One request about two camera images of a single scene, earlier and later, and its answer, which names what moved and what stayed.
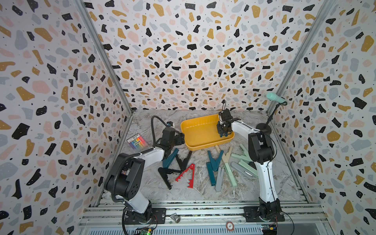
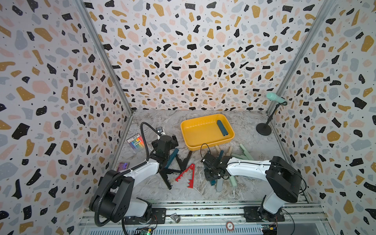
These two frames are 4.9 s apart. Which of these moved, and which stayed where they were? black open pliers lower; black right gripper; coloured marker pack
Moved: black right gripper
Stayed: coloured marker pack; black open pliers lower
